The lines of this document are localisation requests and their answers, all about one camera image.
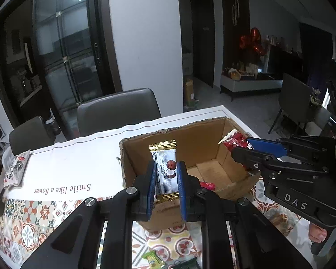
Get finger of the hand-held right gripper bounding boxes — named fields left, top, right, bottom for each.
left=246, top=137, right=288, bottom=159
left=231, top=146, right=273, bottom=172

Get cardboard box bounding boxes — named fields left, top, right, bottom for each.
left=119, top=117, right=261, bottom=233

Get patterned tile-print tablecloth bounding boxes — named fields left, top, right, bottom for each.
left=0, top=178, right=311, bottom=269

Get small flower bunch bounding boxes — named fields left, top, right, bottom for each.
left=309, top=87, right=322, bottom=108

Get small grey dining chair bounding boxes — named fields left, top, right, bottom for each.
left=9, top=116, right=56, bottom=156

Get tall cardboard carton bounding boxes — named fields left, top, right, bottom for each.
left=184, top=79, right=196, bottom=107

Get red snack packet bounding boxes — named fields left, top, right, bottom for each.
left=219, top=129, right=255, bottom=153

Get low white sideboard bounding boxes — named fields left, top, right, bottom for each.
left=220, top=71, right=283, bottom=102

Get dark media console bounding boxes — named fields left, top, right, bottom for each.
left=269, top=45, right=306, bottom=76

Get grey chair with thin legs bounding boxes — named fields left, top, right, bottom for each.
left=268, top=73, right=332, bottom=138

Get large grey dining chair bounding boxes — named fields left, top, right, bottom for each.
left=76, top=88, right=162, bottom=138

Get dark framed glass door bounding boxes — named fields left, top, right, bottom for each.
left=0, top=0, right=122, bottom=129

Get white lettered table cloth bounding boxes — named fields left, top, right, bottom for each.
left=6, top=105, right=259, bottom=201

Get dark room door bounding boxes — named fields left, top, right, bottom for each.
left=190, top=0, right=215, bottom=88

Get person's right hand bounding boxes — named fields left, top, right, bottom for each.
left=308, top=223, right=329, bottom=244

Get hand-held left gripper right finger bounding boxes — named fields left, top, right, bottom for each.
left=177, top=161, right=312, bottom=269

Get light green snack packet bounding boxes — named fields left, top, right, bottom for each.
left=142, top=251, right=166, bottom=269

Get white gold-ended snack packet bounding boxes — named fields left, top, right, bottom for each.
left=149, top=140, right=182, bottom=204

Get red foil balloons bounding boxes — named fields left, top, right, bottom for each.
left=239, top=27, right=266, bottom=56

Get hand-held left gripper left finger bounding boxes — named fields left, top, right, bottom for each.
left=21, top=161, right=157, bottom=269

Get floral printed bag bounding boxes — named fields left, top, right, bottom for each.
left=3, top=149, right=31, bottom=187

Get dark green snack packet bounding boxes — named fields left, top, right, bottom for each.
left=174, top=257, right=202, bottom=269

